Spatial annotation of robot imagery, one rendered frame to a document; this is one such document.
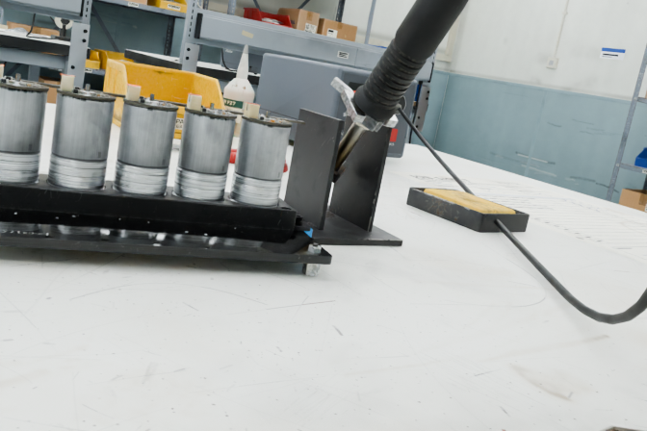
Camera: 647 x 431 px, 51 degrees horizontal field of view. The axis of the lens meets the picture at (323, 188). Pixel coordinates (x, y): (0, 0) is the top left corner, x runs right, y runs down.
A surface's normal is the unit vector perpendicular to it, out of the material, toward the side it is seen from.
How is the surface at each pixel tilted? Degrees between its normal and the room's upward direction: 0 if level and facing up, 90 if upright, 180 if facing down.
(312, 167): 90
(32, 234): 0
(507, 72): 90
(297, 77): 90
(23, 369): 0
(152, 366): 0
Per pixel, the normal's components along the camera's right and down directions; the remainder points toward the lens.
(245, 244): 0.18, -0.97
